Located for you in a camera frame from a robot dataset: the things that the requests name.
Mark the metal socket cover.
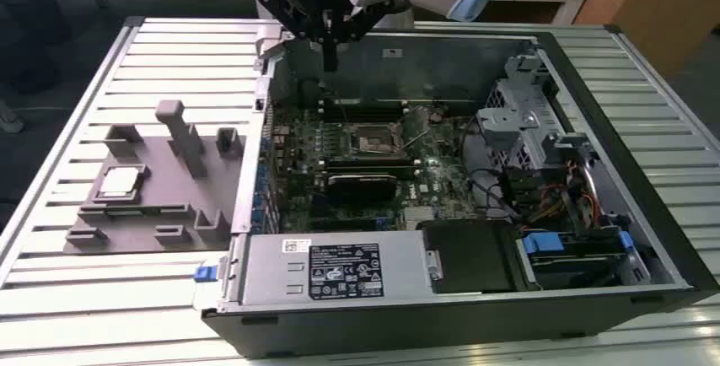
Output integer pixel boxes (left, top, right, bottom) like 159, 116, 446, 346
394, 104, 411, 150

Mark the silver CPU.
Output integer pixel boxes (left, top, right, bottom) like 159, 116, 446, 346
97, 167, 145, 194

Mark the CPU socket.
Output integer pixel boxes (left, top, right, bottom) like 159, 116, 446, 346
347, 122, 410, 160

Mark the black RAM slot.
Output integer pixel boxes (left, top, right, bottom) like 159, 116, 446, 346
323, 157, 421, 170
317, 98, 409, 110
323, 164, 421, 180
317, 106, 409, 121

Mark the metal drive cage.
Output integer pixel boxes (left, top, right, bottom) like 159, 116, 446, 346
474, 54, 571, 171

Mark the black cooler module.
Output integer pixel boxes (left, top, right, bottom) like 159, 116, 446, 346
323, 173, 398, 205

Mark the green motherboard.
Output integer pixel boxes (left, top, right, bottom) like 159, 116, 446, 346
262, 102, 490, 234

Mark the black office chair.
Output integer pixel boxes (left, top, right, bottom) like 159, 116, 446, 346
0, 0, 74, 93

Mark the black expansion slot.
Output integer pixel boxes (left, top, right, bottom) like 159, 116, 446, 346
305, 218, 386, 233

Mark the grey parts rack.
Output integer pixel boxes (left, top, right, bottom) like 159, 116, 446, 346
61, 99, 247, 256

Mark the wooden cabinet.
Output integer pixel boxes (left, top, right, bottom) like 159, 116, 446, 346
575, 0, 720, 78

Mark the white chair base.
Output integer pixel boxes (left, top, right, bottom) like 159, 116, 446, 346
0, 98, 25, 134

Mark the green RAM stick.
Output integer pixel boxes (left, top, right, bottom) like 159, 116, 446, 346
105, 208, 163, 218

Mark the black plastic shroud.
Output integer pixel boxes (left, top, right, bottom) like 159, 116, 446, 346
418, 219, 529, 295

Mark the blue disk carrier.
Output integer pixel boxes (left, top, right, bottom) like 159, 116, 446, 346
519, 230, 639, 270

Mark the silver power supply unit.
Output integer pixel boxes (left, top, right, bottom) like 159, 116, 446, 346
221, 230, 434, 312

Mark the blue plastic latch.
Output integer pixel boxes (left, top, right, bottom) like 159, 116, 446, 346
191, 265, 218, 285

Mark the black open PC case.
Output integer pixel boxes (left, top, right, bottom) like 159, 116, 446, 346
190, 23, 720, 361

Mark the black wire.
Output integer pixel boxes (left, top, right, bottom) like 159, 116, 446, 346
459, 163, 523, 220

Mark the yellow wire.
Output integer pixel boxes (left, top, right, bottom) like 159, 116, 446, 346
525, 201, 563, 226

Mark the orange wire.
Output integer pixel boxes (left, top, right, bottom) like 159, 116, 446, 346
581, 188, 601, 226

